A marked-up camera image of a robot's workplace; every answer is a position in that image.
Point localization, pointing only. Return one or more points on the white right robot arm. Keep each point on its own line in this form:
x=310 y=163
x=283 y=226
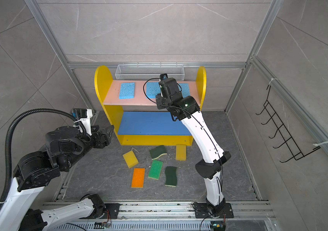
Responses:
x=210 y=167

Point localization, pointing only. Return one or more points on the orange sponge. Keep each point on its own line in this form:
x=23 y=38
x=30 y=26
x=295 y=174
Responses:
x=138 y=178

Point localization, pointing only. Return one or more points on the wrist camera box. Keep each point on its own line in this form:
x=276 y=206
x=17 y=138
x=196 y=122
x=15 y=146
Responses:
x=65 y=140
x=169 y=88

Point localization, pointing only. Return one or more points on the blue lower shelf board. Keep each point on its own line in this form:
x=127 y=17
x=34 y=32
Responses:
x=151 y=123

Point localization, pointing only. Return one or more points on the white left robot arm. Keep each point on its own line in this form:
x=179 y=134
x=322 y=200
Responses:
x=31 y=175

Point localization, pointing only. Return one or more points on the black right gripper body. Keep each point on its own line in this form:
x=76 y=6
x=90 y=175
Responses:
x=162 y=103

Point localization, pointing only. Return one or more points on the light blue cellulose sponge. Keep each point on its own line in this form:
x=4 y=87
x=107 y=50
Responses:
x=185 y=89

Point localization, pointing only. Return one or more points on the dark green wavy sponge front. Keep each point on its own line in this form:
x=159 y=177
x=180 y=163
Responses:
x=171 y=178

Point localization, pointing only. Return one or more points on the bright green sponge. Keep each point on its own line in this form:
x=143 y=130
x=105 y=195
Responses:
x=155 y=170

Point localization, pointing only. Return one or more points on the yellow rectangular sponge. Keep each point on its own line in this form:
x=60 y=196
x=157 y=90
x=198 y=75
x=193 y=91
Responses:
x=181 y=154

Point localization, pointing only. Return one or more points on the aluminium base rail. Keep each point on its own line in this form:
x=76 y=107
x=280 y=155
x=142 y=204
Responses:
x=178 y=216

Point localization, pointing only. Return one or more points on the white wire mesh basket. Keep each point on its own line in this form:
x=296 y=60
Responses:
x=148 y=71

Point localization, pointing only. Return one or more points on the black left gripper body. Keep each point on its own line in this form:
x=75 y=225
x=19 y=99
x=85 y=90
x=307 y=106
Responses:
x=95 y=141

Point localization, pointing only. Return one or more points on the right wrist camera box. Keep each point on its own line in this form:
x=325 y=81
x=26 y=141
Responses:
x=169 y=88

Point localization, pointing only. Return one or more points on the black wire hook rack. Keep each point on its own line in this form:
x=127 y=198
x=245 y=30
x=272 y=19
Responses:
x=282 y=131

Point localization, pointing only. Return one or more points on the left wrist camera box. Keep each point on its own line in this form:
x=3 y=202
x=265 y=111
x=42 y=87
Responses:
x=65 y=140

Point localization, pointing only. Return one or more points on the yellow shelf unit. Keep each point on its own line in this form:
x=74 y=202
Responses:
x=103 y=80

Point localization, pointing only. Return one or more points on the dark green wavy sponge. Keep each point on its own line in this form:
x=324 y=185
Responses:
x=157 y=152
x=171 y=178

